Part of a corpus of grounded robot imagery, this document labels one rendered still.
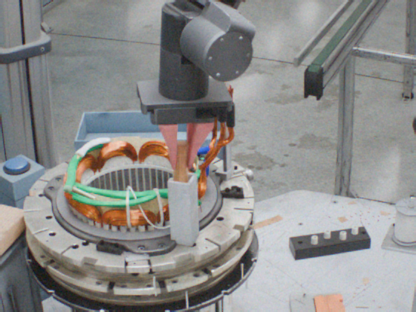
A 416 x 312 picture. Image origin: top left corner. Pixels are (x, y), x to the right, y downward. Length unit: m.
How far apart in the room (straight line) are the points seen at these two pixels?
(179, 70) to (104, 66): 3.51
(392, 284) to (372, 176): 1.93
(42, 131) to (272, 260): 0.48
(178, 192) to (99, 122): 0.49
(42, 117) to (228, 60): 0.76
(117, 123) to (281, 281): 0.40
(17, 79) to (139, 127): 0.24
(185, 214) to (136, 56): 3.52
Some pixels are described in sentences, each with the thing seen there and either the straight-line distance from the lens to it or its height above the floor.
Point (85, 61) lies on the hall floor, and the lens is 4.63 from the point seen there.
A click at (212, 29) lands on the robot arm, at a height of 1.40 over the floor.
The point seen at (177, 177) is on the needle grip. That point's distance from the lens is 1.12.
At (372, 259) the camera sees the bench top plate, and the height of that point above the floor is 0.78.
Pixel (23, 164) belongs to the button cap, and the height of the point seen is 1.04.
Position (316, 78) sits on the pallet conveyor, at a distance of 2.50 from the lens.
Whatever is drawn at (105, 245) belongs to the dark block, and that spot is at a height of 1.10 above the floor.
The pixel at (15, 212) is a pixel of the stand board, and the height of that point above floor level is 1.06.
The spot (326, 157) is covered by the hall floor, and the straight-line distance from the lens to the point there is 3.65.
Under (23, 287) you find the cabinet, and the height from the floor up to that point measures 0.94.
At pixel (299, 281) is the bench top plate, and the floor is 0.78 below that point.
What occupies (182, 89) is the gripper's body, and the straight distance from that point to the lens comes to 1.04.
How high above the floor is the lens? 1.74
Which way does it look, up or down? 28 degrees down
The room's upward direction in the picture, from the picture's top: 2 degrees counter-clockwise
